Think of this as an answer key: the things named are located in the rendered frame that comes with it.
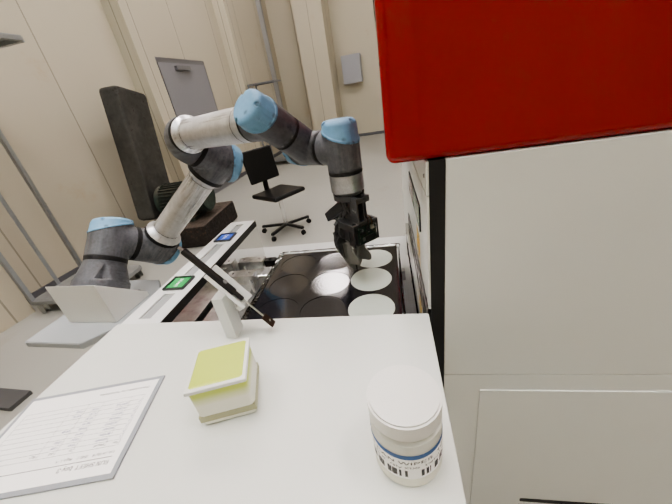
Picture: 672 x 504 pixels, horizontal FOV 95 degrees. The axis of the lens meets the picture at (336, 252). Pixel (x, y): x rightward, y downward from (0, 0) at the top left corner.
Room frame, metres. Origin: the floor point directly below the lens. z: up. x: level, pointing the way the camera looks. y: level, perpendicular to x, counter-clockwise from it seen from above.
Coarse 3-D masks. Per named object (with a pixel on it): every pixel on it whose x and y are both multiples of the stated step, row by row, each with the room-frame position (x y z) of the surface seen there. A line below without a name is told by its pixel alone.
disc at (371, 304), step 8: (360, 296) 0.58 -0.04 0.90; (368, 296) 0.57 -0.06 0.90; (376, 296) 0.57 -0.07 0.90; (384, 296) 0.56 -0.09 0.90; (352, 304) 0.55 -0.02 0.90; (360, 304) 0.55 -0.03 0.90; (368, 304) 0.54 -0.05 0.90; (376, 304) 0.54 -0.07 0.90; (384, 304) 0.53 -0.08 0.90; (392, 304) 0.53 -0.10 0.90; (352, 312) 0.53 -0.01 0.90; (360, 312) 0.52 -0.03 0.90; (368, 312) 0.52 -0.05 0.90; (376, 312) 0.51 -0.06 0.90; (384, 312) 0.51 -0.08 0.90; (392, 312) 0.50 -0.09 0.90
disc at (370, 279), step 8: (360, 272) 0.68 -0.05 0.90; (368, 272) 0.67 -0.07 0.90; (376, 272) 0.66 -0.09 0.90; (384, 272) 0.66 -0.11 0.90; (352, 280) 0.65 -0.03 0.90; (360, 280) 0.64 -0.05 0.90; (368, 280) 0.63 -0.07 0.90; (376, 280) 0.63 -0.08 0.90; (384, 280) 0.62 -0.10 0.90; (360, 288) 0.61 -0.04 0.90; (368, 288) 0.60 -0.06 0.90; (376, 288) 0.60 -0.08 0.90
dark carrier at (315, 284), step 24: (288, 264) 0.79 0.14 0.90; (312, 264) 0.77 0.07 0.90; (336, 264) 0.74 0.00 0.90; (264, 288) 0.68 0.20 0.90; (288, 288) 0.66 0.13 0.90; (312, 288) 0.65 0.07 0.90; (336, 288) 0.63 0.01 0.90; (384, 288) 0.59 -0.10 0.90; (264, 312) 0.58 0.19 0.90; (288, 312) 0.57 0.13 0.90; (312, 312) 0.55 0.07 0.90; (336, 312) 0.54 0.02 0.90
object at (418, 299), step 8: (408, 224) 0.83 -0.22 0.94; (408, 232) 0.78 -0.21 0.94; (408, 240) 0.73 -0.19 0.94; (408, 248) 0.81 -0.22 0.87; (408, 256) 0.76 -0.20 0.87; (416, 272) 0.57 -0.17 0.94; (416, 280) 0.54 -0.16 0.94; (416, 288) 0.51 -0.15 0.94; (416, 296) 0.51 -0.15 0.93; (416, 304) 0.55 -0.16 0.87; (416, 312) 0.53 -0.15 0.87; (424, 312) 0.44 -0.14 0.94
